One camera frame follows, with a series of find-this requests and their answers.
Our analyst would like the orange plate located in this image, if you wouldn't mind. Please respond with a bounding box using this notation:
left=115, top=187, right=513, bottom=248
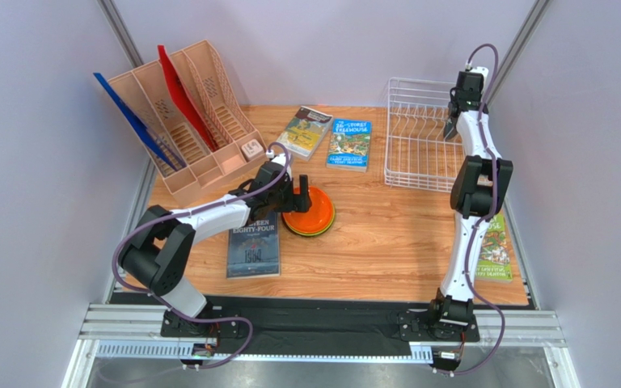
left=281, top=186, right=336, bottom=223

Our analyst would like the green plate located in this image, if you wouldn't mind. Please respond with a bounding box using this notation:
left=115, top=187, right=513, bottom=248
left=282, top=216, right=336, bottom=238

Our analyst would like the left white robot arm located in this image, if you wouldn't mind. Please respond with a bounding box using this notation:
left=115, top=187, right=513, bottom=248
left=112, top=157, right=311, bottom=322

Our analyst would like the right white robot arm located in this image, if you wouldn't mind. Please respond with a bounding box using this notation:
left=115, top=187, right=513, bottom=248
left=430, top=67, right=513, bottom=331

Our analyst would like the small white cube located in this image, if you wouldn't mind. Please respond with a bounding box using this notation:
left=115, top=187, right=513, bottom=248
left=240, top=139, right=266, bottom=162

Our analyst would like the Nineteen Eighty-Four book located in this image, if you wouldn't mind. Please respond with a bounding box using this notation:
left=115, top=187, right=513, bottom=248
left=226, top=212, right=281, bottom=280

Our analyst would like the yellow grey illustrated book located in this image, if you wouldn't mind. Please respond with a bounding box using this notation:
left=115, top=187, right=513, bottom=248
left=276, top=106, right=334, bottom=162

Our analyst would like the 26-Storey Treehouse blue book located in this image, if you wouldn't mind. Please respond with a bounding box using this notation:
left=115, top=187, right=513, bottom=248
left=326, top=119, right=372, bottom=173

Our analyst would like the black base mat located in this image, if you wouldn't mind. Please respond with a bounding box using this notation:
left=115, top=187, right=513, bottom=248
left=108, top=293, right=538, bottom=356

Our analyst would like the blue folder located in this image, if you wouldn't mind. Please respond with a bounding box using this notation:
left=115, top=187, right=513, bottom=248
left=93, top=72, right=186, bottom=171

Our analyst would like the beige plastic file organizer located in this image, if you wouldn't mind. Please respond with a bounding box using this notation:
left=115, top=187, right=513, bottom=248
left=107, top=40, right=267, bottom=208

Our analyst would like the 65-Storey Treehouse green book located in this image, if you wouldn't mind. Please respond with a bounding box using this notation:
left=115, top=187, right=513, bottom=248
left=475, top=212, right=513, bottom=283

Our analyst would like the red folder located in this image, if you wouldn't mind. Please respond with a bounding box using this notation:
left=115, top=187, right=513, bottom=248
left=157, top=44, right=218, bottom=151

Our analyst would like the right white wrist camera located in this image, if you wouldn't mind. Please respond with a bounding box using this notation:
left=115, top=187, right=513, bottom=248
left=465, top=63, right=489, bottom=89

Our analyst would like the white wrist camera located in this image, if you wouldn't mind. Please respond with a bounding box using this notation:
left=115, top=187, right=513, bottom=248
left=265, top=149, right=291, bottom=168
left=465, top=63, right=489, bottom=89

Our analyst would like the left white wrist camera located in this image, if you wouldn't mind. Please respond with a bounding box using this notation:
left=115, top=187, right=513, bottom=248
left=265, top=149, right=291, bottom=168

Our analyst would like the white wire dish rack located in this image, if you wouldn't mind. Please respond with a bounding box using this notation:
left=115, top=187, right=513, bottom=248
left=383, top=77, right=465, bottom=193

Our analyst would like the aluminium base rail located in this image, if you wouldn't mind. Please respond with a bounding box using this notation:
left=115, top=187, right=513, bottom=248
left=65, top=297, right=579, bottom=387

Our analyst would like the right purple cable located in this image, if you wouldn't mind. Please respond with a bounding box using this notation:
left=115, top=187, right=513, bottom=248
left=431, top=43, right=506, bottom=377

